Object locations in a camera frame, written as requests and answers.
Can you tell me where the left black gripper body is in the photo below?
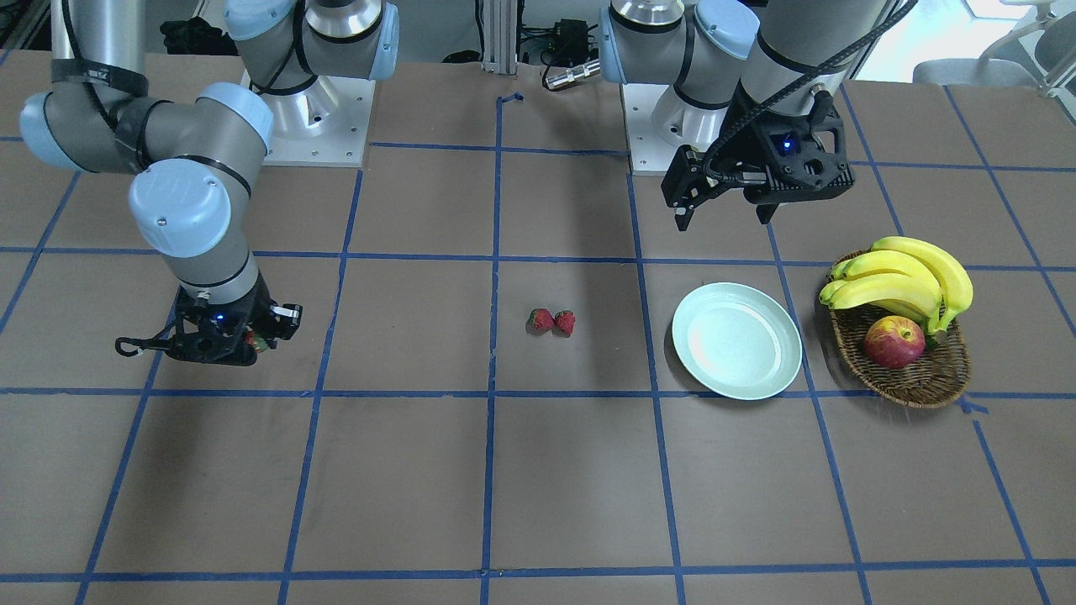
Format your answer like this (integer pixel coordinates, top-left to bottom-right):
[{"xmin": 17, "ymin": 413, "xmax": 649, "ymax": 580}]
[{"xmin": 697, "ymin": 126, "xmax": 778, "ymax": 207}]

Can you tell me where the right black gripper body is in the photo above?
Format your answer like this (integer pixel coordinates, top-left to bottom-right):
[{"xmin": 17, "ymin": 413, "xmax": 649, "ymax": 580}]
[{"xmin": 172, "ymin": 281, "xmax": 279, "ymax": 361}]

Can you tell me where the red strawberry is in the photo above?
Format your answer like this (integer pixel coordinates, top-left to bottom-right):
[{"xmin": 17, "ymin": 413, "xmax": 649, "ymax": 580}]
[
  {"xmin": 553, "ymin": 310, "xmax": 576, "ymax": 337},
  {"xmin": 245, "ymin": 332, "xmax": 272, "ymax": 354},
  {"xmin": 527, "ymin": 308, "xmax": 555, "ymax": 333}
]

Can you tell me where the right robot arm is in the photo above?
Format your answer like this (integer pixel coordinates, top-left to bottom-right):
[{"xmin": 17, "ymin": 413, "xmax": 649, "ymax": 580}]
[{"xmin": 19, "ymin": 1, "xmax": 399, "ymax": 366}]

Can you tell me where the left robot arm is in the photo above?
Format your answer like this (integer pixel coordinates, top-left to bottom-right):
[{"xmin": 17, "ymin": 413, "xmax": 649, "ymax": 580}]
[{"xmin": 597, "ymin": 1, "xmax": 915, "ymax": 231}]

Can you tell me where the light green plate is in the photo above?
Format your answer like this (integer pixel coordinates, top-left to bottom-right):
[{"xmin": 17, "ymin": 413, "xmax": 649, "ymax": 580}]
[{"xmin": 670, "ymin": 282, "xmax": 803, "ymax": 400}]

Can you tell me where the yellow banana bunch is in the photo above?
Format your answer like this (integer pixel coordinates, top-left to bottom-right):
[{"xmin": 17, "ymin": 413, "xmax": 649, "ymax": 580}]
[{"xmin": 818, "ymin": 236, "xmax": 973, "ymax": 337}]

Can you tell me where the woven wicker basket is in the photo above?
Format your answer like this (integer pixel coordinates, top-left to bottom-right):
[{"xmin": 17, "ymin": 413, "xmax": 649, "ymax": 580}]
[{"xmin": 827, "ymin": 249, "xmax": 973, "ymax": 410}]

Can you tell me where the red apple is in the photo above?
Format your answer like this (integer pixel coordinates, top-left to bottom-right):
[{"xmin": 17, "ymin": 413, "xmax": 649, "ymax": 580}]
[{"xmin": 863, "ymin": 315, "xmax": 926, "ymax": 369}]

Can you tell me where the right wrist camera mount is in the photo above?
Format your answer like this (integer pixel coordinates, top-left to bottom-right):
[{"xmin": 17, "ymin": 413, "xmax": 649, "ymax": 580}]
[{"xmin": 114, "ymin": 313, "xmax": 258, "ymax": 367}]

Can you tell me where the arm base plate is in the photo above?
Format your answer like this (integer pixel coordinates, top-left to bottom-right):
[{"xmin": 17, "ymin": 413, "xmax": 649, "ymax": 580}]
[
  {"xmin": 621, "ymin": 84, "xmax": 730, "ymax": 175},
  {"xmin": 261, "ymin": 76, "xmax": 376, "ymax": 168}
]

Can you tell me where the aluminium frame post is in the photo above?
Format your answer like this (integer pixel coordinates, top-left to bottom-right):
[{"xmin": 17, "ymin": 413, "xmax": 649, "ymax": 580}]
[{"xmin": 477, "ymin": 1, "xmax": 521, "ymax": 76}]

